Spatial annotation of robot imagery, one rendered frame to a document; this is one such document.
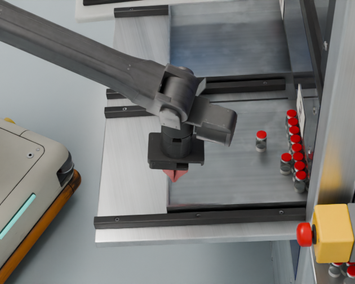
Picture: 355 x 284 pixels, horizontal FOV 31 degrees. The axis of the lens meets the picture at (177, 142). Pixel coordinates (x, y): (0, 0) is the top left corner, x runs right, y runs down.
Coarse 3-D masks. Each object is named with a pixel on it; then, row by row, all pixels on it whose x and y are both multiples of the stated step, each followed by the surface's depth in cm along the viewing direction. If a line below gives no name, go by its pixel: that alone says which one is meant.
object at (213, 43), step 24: (240, 0) 158; (264, 0) 157; (168, 24) 154; (192, 24) 158; (216, 24) 158; (240, 24) 157; (264, 24) 156; (168, 48) 149; (192, 48) 153; (216, 48) 152; (240, 48) 152; (264, 48) 151; (216, 72) 147; (240, 72) 147; (264, 72) 146; (288, 72) 141
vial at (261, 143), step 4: (256, 136) 129; (256, 140) 129; (260, 140) 129; (264, 140) 129; (256, 144) 130; (260, 144) 129; (264, 144) 130; (256, 148) 131; (260, 148) 130; (264, 148) 131
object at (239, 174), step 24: (240, 120) 137; (264, 120) 137; (216, 144) 134; (240, 144) 133; (192, 168) 130; (216, 168) 130; (240, 168) 129; (264, 168) 129; (168, 192) 124; (192, 192) 126; (216, 192) 126; (240, 192) 126; (264, 192) 125; (288, 192) 125
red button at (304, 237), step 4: (300, 224) 105; (304, 224) 105; (308, 224) 105; (296, 228) 106; (300, 228) 104; (304, 228) 104; (308, 228) 104; (296, 232) 106; (300, 232) 104; (304, 232) 104; (308, 232) 104; (312, 232) 105; (296, 236) 106; (300, 236) 104; (304, 236) 104; (308, 236) 104; (312, 236) 105; (300, 240) 104; (304, 240) 104; (308, 240) 104; (300, 244) 104; (304, 244) 104; (308, 244) 104
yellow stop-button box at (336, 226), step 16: (320, 208) 104; (336, 208) 104; (352, 208) 104; (320, 224) 102; (336, 224) 102; (352, 224) 102; (320, 240) 101; (336, 240) 100; (352, 240) 100; (320, 256) 104; (336, 256) 104; (352, 256) 104
